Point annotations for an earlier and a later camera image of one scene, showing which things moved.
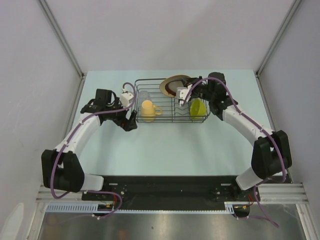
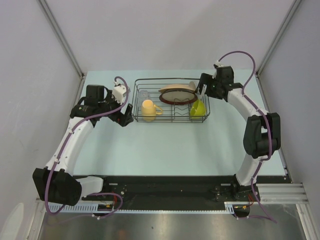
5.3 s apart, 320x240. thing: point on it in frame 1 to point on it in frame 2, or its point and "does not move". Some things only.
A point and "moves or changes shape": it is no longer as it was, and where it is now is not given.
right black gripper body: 199,90 to 212,88
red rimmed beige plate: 169,85 moves or changes shape
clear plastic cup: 143,95 does not move
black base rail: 170,192 does not move
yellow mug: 149,111 does not move
